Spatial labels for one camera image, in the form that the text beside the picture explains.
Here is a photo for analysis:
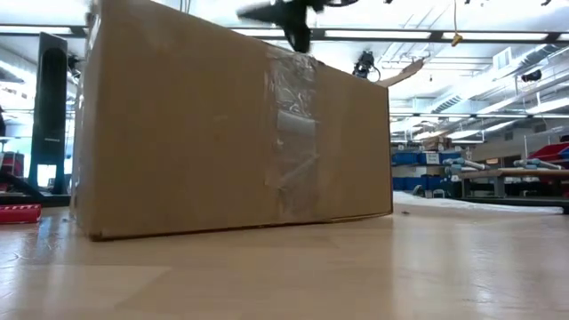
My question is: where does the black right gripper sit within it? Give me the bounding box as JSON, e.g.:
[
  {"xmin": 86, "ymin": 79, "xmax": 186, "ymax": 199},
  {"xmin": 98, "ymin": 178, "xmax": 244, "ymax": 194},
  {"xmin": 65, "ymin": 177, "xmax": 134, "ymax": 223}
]
[{"xmin": 236, "ymin": 0, "xmax": 325, "ymax": 54}]

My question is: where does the brown cardboard box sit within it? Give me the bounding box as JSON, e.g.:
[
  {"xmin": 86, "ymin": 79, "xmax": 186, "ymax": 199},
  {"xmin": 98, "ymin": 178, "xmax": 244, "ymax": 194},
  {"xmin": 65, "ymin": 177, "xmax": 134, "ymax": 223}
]
[{"xmin": 70, "ymin": 0, "xmax": 427, "ymax": 242}]

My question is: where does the red box cutter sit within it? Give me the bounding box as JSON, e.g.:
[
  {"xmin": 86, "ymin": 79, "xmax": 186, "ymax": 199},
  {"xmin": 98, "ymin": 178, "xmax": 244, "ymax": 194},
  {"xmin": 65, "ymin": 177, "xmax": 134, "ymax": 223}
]
[{"xmin": 0, "ymin": 204, "xmax": 43, "ymax": 225}]

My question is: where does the yellow hanging tag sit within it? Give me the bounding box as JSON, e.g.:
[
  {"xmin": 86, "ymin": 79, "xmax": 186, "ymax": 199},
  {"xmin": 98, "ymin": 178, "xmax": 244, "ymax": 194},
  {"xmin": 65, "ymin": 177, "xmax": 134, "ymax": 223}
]
[{"xmin": 450, "ymin": 0, "xmax": 464, "ymax": 48}]

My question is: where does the blue storage bin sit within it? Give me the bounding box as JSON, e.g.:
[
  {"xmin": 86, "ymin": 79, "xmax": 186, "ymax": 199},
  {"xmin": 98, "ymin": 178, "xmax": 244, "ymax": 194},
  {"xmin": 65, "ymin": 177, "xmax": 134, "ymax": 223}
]
[
  {"xmin": 392, "ymin": 175, "xmax": 445, "ymax": 191},
  {"xmin": 392, "ymin": 152, "xmax": 421, "ymax": 166}
]

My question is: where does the cardboard box on shelf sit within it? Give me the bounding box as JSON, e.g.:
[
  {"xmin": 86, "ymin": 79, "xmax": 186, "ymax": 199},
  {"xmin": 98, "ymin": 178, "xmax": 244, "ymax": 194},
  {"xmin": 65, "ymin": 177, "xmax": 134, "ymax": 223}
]
[{"xmin": 421, "ymin": 134, "xmax": 453, "ymax": 151}]

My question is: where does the white air vent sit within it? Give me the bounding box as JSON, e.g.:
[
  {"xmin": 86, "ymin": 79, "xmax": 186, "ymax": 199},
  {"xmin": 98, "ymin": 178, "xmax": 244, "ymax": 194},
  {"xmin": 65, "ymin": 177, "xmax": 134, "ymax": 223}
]
[{"xmin": 492, "ymin": 46, "xmax": 513, "ymax": 72}]

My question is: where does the grey blue robot tube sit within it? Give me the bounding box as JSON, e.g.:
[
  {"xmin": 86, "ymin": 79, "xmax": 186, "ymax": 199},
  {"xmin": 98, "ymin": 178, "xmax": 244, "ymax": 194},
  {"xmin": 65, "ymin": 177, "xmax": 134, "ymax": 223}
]
[
  {"xmin": 513, "ymin": 157, "xmax": 565, "ymax": 172},
  {"xmin": 442, "ymin": 156, "xmax": 489, "ymax": 175}
]

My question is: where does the tall black tower stand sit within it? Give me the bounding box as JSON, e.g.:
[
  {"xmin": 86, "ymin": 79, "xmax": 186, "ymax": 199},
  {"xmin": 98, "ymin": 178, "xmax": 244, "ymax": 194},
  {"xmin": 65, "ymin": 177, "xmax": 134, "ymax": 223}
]
[{"xmin": 28, "ymin": 31, "xmax": 69, "ymax": 196}]

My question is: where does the wooden workbench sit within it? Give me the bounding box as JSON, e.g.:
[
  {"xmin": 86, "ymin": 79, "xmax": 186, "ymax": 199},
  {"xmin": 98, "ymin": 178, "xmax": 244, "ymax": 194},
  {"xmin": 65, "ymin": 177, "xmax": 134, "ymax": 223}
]
[{"xmin": 457, "ymin": 167, "xmax": 569, "ymax": 199}]

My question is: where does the red storage bin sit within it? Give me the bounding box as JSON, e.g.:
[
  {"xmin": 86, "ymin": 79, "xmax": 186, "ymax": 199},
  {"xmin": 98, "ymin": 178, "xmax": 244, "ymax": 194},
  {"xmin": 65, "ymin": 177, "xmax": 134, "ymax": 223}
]
[{"xmin": 527, "ymin": 141, "xmax": 569, "ymax": 163}]

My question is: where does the red crate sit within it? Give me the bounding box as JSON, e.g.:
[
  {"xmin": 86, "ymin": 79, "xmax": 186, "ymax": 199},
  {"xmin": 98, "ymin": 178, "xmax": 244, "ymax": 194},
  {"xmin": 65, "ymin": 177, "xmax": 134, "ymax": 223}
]
[{"xmin": 0, "ymin": 150, "xmax": 26, "ymax": 177}]

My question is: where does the black ceiling camera with cable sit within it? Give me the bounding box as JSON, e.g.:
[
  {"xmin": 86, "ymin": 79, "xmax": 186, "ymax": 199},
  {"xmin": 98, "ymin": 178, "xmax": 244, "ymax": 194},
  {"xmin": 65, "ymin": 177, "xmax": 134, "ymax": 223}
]
[{"xmin": 353, "ymin": 49, "xmax": 382, "ymax": 84}]

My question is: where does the black overhead frame beam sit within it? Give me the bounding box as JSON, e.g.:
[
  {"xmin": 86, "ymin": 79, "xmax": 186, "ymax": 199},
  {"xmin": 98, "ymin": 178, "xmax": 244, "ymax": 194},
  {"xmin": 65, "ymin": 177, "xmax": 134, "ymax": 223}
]
[{"xmin": 0, "ymin": 24, "xmax": 569, "ymax": 44}]

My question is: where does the black dome camera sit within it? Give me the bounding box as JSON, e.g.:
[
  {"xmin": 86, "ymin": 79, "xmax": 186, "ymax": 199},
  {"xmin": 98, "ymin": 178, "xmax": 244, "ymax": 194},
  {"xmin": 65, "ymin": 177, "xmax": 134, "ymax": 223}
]
[{"xmin": 520, "ymin": 68, "xmax": 544, "ymax": 84}]

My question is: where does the thick black hose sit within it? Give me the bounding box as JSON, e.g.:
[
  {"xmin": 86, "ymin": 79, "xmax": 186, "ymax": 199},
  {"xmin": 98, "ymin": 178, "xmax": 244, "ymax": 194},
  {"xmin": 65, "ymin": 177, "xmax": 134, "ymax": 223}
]
[{"xmin": 0, "ymin": 171, "xmax": 45, "ymax": 199}]

